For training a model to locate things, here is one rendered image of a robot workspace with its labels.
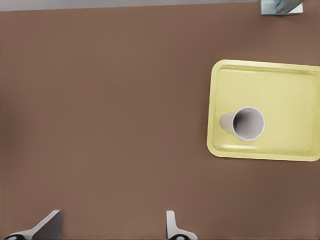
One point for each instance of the silver frame post foot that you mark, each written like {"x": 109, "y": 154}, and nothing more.
{"x": 281, "y": 7}

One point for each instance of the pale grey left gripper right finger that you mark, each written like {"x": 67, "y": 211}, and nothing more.
{"x": 172, "y": 226}

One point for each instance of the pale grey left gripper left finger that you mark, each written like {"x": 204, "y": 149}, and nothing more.
{"x": 47, "y": 225}

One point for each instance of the pale yellow rectangular tray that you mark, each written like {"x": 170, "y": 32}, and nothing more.
{"x": 282, "y": 95}

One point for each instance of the white IKEA cup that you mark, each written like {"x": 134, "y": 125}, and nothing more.
{"x": 246, "y": 123}

